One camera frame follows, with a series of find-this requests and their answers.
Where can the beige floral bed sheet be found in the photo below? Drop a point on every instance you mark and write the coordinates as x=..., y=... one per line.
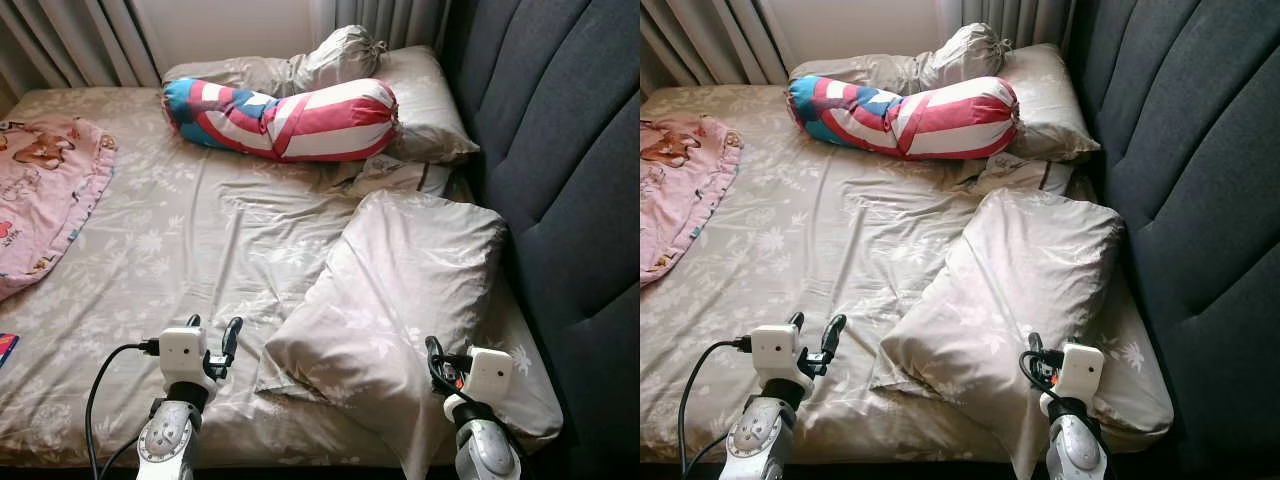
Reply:
x=200, y=230
x=820, y=230

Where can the large beige floral pillow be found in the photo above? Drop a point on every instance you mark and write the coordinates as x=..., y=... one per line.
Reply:
x=1020, y=300
x=400, y=300

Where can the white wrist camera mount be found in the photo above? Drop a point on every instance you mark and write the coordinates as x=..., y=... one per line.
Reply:
x=490, y=375
x=1082, y=370
x=182, y=352
x=775, y=350

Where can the red white blue striped bolster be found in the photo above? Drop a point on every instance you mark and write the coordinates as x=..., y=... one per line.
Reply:
x=320, y=120
x=945, y=118

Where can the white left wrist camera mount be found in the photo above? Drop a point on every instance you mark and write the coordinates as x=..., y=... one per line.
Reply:
x=775, y=350
x=182, y=352

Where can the blue and pink packet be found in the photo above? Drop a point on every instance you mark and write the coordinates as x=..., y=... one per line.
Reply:
x=7, y=350

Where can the small beige floral cushion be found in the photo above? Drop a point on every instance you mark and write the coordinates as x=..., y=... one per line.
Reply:
x=1010, y=172
x=390, y=175

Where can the dark grey upholstered headboard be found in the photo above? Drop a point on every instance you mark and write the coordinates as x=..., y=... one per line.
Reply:
x=1190, y=200
x=560, y=200

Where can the grey pleated curtain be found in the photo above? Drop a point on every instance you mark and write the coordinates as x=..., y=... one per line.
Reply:
x=380, y=20
x=80, y=40
x=1005, y=18
x=720, y=40

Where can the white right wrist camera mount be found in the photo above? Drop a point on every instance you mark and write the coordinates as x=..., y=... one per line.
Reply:
x=1082, y=370
x=490, y=375

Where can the pink cartoon print blanket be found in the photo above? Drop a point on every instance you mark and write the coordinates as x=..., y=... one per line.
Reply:
x=680, y=180
x=45, y=190

